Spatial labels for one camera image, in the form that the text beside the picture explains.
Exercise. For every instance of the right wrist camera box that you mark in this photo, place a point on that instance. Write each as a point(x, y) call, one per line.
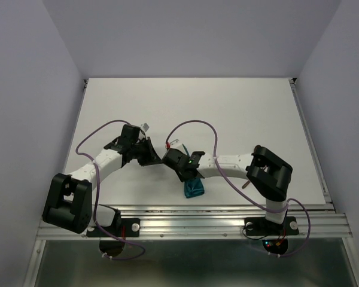
point(175, 144)

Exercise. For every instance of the teal cloth napkin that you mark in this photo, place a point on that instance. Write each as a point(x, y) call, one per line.
point(193, 188)

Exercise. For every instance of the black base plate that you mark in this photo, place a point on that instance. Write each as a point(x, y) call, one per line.
point(127, 227)
point(260, 226)

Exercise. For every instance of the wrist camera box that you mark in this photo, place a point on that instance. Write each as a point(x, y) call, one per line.
point(133, 134)
point(175, 144)

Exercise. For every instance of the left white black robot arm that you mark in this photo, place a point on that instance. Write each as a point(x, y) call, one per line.
point(69, 201)

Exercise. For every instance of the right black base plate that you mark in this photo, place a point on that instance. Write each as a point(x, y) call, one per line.
point(260, 226)

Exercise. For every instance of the aluminium frame rail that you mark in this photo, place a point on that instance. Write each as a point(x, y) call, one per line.
point(226, 222)

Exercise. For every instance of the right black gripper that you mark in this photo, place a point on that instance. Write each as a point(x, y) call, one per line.
point(182, 179)

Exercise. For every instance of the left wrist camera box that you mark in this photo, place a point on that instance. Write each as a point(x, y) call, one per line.
point(133, 134)

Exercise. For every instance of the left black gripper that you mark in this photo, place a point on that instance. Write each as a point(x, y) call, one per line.
point(151, 157)

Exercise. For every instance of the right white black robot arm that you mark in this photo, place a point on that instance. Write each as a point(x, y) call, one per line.
point(268, 173)

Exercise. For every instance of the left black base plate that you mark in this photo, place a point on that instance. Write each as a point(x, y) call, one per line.
point(127, 227)

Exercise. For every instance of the brown wooden fork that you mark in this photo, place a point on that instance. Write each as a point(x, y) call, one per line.
point(245, 184)

